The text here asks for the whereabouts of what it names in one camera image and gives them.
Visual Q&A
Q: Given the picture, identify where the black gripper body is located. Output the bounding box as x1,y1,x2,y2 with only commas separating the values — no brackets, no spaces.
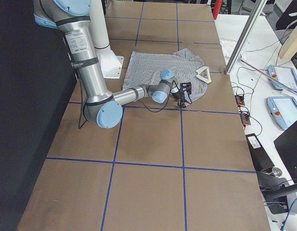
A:
171,82,192,103

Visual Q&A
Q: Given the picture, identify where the striped polo shirt white collar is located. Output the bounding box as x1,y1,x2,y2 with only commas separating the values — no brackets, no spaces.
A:
122,48,208,102

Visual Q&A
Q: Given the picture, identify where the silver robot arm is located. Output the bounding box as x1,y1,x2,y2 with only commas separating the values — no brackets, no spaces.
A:
34,0,191,128

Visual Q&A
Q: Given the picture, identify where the orange black connector strip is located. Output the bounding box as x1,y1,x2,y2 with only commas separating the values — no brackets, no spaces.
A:
235,94,245,107

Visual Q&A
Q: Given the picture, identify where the black box white label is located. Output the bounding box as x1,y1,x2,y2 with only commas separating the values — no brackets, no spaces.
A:
246,133,274,171

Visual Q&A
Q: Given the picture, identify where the lower teach pendant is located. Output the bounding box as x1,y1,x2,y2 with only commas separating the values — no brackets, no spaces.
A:
266,97,297,130

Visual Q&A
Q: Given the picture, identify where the teach pendant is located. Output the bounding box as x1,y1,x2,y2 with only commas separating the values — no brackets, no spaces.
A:
268,65,297,92
266,97,297,130

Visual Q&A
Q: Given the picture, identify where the upper teach pendant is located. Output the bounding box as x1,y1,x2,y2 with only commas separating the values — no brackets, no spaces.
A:
268,65,297,92

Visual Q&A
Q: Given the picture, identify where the black monitor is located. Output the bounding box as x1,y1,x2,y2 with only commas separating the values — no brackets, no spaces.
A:
274,121,297,183

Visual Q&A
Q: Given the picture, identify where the black side panel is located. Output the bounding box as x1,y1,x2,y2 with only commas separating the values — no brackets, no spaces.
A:
0,0,76,231

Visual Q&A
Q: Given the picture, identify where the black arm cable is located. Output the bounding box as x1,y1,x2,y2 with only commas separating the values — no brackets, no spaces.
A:
141,79,182,113

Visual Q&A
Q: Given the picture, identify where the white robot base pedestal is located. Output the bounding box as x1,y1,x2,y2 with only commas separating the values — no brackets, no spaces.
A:
89,0,124,79

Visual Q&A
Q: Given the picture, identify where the aluminium frame post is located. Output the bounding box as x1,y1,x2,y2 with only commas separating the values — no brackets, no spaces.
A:
225,0,267,75

